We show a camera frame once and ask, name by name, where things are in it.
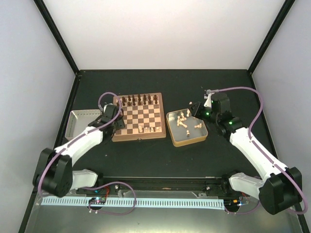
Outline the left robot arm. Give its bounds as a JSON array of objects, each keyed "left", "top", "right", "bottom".
[{"left": 33, "top": 104, "right": 125, "bottom": 198}]

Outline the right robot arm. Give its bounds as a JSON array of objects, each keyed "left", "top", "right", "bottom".
[{"left": 189, "top": 92, "right": 303, "bottom": 215}]

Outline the wooden chess board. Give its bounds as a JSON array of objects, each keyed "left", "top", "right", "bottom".
[{"left": 112, "top": 98, "right": 166, "bottom": 142}]

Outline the dark chess pieces group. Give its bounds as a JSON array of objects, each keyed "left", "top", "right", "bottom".
[{"left": 113, "top": 93, "right": 162, "bottom": 108}]

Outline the small circuit board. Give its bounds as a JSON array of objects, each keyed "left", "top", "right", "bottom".
[{"left": 88, "top": 197, "right": 106, "bottom": 205}]

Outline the light pawn lying in tin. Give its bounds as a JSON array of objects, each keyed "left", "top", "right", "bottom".
[{"left": 194, "top": 123, "right": 202, "bottom": 128}]

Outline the gold metal tin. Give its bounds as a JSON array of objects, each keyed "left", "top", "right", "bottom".
[{"left": 166, "top": 109, "right": 208, "bottom": 147}]

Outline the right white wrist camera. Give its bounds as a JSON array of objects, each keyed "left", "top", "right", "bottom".
[{"left": 204, "top": 93, "right": 213, "bottom": 108}]

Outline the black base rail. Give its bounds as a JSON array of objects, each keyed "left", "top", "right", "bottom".
[{"left": 77, "top": 176, "right": 256, "bottom": 198}]

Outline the white slotted cable duct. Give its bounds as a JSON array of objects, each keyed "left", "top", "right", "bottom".
[{"left": 41, "top": 197, "right": 225, "bottom": 210}]

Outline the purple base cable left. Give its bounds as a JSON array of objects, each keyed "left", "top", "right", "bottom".
[{"left": 87, "top": 182, "right": 137, "bottom": 216}]

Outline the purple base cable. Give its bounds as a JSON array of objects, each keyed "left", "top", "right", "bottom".
[
  {"left": 87, "top": 182, "right": 137, "bottom": 216},
  {"left": 224, "top": 194, "right": 262, "bottom": 216}
]

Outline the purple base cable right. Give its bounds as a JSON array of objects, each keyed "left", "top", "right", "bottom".
[{"left": 224, "top": 194, "right": 262, "bottom": 216}]

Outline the black frame post right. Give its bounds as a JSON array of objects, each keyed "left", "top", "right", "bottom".
[{"left": 247, "top": 0, "right": 295, "bottom": 75}]

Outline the black frame post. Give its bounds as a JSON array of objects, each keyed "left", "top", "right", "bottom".
[
  {"left": 247, "top": 0, "right": 295, "bottom": 75},
  {"left": 34, "top": 0, "right": 80, "bottom": 75}
]

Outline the black frame post left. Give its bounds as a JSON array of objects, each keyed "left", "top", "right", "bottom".
[{"left": 34, "top": 0, "right": 80, "bottom": 75}]

